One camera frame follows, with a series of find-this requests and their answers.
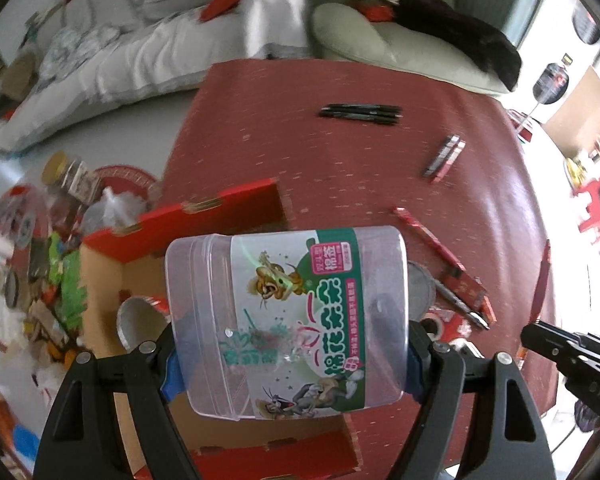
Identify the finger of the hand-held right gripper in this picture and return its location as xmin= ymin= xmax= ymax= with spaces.
xmin=522 ymin=320 xmax=600 ymax=402

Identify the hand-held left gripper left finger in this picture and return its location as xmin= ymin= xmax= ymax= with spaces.
xmin=32 ymin=327 xmax=201 ymax=480

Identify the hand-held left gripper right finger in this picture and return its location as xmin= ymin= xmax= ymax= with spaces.
xmin=385 ymin=320 xmax=571 ymax=480

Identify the clear plastic container green label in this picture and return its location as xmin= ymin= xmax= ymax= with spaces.
xmin=164 ymin=226 xmax=410 ymax=420

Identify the red cardboard box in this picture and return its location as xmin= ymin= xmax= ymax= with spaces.
xmin=80 ymin=178 xmax=358 ymax=478

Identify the grey translucent pen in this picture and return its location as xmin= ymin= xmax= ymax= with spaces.
xmin=432 ymin=280 xmax=491 ymax=332

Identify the red plastic stool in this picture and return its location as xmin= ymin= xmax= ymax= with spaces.
xmin=570 ymin=170 xmax=600 ymax=236

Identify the blue plastic item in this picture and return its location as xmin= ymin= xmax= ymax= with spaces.
xmin=10 ymin=427 xmax=43 ymax=461

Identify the yellow object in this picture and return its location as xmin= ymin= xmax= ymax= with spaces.
xmin=565 ymin=157 xmax=591 ymax=186

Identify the white plastic bag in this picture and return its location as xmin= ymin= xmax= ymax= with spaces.
xmin=82 ymin=187 xmax=148 ymax=236

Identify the red speckled tablecloth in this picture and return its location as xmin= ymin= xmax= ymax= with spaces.
xmin=160 ymin=59 xmax=556 ymax=480

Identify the red click pen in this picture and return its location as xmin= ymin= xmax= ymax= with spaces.
xmin=430 ymin=137 xmax=467 ymax=183

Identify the grey click pen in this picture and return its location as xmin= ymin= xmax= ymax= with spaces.
xmin=421 ymin=135 xmax=460 ymax=178

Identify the glass jar with yellow lid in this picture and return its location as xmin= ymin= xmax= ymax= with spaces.
xmin=41 ymin=152 xmax=101 ymax=206

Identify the black marker pen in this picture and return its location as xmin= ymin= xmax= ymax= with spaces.
xmin=319 ymin=109 xmax=403 ymax=118
xmin=326 ymin=104 xmax=402 ymax=112

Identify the grey green armchair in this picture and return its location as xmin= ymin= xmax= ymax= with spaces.
xmin=310 ymin=0 xmax=521 ymax=98

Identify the dark brown fur coat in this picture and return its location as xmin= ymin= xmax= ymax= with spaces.
xmin=392 ymin=0 xmax=523 ymax=92

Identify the sofa with white grey cover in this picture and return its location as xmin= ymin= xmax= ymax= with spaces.
xmin=0 ymin=0 xmax=312 ymax=153

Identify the crumpled floral cloth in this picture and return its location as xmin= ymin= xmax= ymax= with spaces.
xmin=40 ymin=27 xmax=123 ymax=83

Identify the small red cloth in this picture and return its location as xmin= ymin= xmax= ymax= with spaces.
xmin=357 ymin=0 xmax=398 ymax=22

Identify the round dark wall decoration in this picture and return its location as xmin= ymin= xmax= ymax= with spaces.
xmin=532 ymin=61 xmax=573 ymax=106
xmin=571 ymin=0 xmax=600 ymax=46

